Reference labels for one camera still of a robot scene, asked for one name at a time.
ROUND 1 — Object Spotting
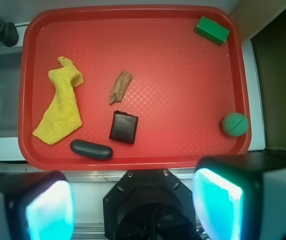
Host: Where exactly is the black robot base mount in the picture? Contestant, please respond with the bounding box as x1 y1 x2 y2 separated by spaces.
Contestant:
102 169 201 240

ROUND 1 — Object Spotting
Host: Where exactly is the green textured ball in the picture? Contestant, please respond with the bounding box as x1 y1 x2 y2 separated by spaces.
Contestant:
221 112 249 137

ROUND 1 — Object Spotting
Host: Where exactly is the brown wood piece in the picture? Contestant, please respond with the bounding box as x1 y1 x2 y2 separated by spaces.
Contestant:
109 70 133 105

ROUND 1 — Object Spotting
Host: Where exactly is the red plastic tray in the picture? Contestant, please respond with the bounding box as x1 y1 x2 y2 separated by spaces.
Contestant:
18 5 251 171

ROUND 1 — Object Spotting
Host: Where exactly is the black leather wallet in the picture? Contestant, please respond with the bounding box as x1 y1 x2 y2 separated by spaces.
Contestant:
109 110 139 145

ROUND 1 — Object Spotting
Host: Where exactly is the dark green oblong toy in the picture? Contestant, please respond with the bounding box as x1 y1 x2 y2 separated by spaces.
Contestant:
70 139 113 160

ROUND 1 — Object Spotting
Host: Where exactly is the yellow knitted cloth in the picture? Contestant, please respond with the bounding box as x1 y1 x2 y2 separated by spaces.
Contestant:
32 56 84 146

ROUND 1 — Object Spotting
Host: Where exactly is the green rectangular block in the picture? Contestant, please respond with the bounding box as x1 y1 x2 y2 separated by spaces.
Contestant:
194 16 230 46

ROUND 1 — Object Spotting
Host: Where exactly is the grey sink basin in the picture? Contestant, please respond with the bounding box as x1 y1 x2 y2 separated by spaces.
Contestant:
0 47 22 138

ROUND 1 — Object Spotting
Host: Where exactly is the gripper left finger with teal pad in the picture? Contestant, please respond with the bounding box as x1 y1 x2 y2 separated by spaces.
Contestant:
0 171 76 240

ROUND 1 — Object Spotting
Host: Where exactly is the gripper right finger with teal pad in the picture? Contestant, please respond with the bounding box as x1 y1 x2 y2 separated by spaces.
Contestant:
191 151 286 240

